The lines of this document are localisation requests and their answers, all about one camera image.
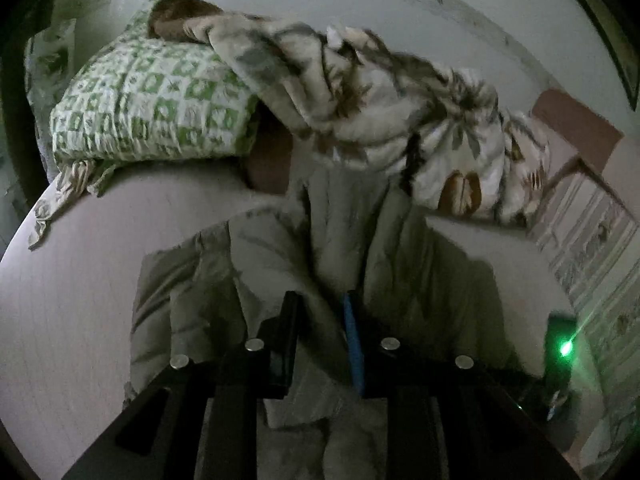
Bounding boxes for olive grey puffer jacket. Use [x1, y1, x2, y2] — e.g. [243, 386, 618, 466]
[126, 169, 529, 479]

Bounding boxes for striped patterned cushion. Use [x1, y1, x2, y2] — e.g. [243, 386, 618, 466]
[529, 172, 639, 479]

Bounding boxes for brown wooden headboard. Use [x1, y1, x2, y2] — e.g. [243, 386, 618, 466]
[532, 89, 639, 220]

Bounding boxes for pale pink bed sheet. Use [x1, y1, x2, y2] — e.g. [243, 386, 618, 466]
[0, 159, 597, 480]

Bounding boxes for leaf print blanket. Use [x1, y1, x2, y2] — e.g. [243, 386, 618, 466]
[146, 0, 551, 229]

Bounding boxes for green white checkered pillow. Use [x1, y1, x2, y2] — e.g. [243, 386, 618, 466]
[50, 0, 257, 165]

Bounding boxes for leaf print pillow behind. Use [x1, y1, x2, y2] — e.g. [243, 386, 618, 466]
[24, 18, 76, 182]

